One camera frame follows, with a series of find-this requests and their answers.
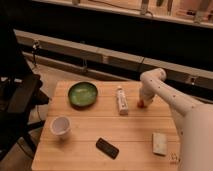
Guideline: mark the red pepper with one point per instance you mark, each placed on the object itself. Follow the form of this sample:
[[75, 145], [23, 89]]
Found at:
[[140, 104]]

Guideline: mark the green ceramic bowl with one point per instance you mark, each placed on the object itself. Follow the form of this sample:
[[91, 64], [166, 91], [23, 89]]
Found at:
[[82, 94]]

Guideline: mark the white tube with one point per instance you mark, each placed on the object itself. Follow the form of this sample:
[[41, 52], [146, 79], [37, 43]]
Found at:
[[121, 101]]

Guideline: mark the beige sponge block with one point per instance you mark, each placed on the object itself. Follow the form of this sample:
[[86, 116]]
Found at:
[[159, 144]]

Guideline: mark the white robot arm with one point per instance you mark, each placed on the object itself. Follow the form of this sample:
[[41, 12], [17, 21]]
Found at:
[[196, 147]]

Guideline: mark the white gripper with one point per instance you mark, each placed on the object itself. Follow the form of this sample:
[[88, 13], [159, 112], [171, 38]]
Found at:
[[146, 95]]

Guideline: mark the black chair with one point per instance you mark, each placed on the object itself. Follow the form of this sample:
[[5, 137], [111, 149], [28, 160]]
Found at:
[[19, 91]]

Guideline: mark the black remote control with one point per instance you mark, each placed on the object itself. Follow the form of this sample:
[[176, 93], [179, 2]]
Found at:
[[107, 148]]

